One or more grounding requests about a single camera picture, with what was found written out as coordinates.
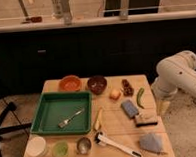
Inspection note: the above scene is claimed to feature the green plastic cup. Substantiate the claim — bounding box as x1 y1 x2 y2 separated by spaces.
52 140 69 157

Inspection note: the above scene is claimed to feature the green plastic tray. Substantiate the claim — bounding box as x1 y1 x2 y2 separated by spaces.
30 91 92 135

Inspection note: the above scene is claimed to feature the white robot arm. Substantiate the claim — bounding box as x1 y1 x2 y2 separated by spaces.
151 50 196 99

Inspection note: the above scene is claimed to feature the small yellow apple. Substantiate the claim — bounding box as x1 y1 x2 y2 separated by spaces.
109 89 121 100

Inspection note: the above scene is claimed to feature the orange red bowl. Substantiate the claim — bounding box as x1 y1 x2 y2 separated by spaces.
58 75 82 92

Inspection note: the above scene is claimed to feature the silver metal fork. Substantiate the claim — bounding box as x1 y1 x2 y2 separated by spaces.
58 109 84 128

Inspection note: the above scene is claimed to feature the small metal cup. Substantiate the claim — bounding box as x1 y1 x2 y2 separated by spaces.
76 137 92 155

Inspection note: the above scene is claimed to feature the blue sponge block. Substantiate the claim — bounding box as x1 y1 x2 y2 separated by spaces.
121 100 139 119

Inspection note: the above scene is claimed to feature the white dish brush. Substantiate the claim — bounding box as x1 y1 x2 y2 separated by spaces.
94 132 142 157

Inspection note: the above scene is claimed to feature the beige black scrub sponge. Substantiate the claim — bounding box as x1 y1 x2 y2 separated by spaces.
135 112 158 127

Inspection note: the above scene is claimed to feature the blue folded cloth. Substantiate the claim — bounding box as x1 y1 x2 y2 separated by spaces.
139 133 163 154

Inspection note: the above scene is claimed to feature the white plastic cup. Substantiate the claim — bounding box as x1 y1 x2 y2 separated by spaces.
26 137 47 157

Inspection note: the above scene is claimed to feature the dark red food pile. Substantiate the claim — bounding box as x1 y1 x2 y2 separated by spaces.
122 79 134 96

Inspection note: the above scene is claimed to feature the dark brown bowl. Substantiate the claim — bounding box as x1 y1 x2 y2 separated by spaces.
87 75 107 95

